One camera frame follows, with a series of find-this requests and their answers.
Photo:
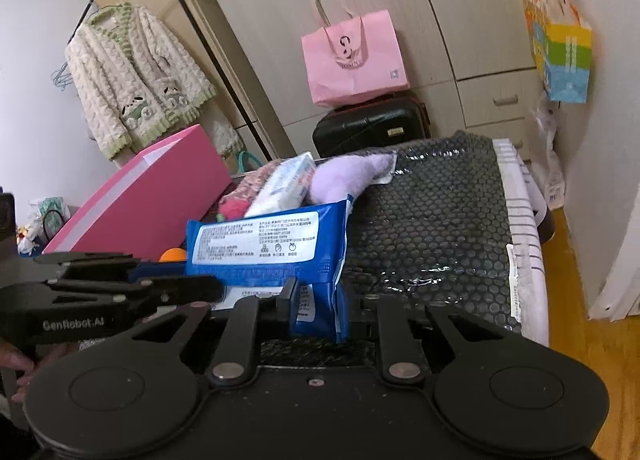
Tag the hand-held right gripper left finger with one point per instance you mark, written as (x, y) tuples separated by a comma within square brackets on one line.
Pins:
[(287, 307)]

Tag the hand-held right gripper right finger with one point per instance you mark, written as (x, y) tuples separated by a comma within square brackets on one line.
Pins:
[(365, 320)]

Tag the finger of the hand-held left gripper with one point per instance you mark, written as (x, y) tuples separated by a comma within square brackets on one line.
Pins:
[(175, 290), (90, 260)]

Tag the blue wet wipes packet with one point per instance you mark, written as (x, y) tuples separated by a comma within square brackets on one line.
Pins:
[(270, 240)]

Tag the pink cardboard box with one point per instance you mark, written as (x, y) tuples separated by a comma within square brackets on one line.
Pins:
[(140, 195)]

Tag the pink floral cloth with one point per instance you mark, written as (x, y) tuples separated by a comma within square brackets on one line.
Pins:
[(250, 185)]

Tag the person's left hand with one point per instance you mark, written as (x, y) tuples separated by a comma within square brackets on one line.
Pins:
[(20, 365)]

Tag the orange ball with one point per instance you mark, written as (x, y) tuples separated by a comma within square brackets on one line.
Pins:
[(175, 255)]

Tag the white printed shopping bag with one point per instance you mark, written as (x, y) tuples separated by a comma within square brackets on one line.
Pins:
[(50, 207)]

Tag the red strawberry plush toy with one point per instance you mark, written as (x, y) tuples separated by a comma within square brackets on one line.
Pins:
[(231, 210)]

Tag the white wipes pack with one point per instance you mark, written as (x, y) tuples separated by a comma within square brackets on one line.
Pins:
[(282, 185)]

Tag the purple plush toy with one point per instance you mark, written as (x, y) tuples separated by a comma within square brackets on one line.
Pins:
[(340, 175)]

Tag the striped white mattress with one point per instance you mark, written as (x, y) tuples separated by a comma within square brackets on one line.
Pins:
[(520, 220)]

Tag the light blue clothes hangers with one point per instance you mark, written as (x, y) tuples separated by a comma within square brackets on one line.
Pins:
[(62, 78)]

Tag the cream fuzzy cardigan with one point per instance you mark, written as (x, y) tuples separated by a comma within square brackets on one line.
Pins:
[(130, 75)]

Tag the black suitcase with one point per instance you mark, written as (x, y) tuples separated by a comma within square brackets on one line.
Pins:
[(370, 125)]

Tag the white plastic bag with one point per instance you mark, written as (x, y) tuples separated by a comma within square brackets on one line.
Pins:
[(550, 155)]

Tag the pink tote bag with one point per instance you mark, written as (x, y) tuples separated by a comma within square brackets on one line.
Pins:
[(355, 65)]

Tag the white door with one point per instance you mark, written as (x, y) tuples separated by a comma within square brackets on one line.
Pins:
[(617, 285)]

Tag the colourful paper gift bag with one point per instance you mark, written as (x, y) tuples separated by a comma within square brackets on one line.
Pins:
[(565, 60)]

